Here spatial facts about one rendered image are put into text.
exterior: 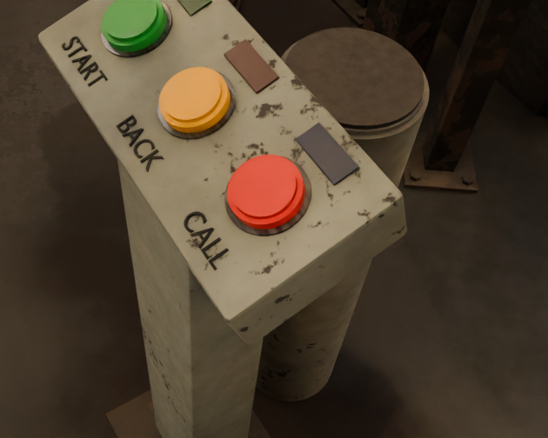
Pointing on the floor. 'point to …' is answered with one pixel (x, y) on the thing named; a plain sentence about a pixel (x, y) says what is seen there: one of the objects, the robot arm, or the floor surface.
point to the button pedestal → (215, 213)
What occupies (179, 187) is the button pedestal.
